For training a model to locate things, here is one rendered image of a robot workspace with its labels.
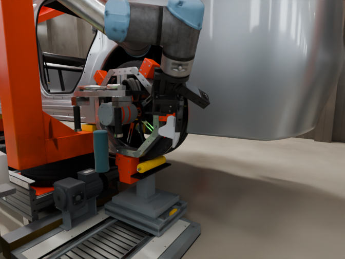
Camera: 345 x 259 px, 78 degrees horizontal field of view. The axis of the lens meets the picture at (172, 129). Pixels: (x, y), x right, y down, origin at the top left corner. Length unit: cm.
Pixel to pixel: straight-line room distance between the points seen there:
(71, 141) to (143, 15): 132
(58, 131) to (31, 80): 36
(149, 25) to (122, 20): 5
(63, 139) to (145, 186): 65
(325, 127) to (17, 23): 536
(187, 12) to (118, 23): 13
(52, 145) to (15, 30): 69
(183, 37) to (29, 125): 123
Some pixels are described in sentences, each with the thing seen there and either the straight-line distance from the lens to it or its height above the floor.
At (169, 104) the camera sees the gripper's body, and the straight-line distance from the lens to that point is 54.
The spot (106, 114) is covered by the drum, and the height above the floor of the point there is 85.
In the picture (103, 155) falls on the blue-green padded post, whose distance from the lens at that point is 139.
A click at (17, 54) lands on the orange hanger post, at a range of 153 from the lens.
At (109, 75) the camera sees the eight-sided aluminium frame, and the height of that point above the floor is 108.
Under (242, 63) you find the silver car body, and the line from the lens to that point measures 109.
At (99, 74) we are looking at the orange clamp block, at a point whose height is 109.
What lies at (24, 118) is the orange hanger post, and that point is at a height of 82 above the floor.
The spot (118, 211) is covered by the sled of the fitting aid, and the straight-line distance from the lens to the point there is 164.
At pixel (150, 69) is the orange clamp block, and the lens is 122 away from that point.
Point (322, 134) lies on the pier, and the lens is 562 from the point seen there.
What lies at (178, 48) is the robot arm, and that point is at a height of 104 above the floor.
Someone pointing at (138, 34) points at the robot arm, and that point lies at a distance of 46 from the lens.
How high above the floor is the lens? 94
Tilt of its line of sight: 8 degrees down
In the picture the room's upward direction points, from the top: straight up
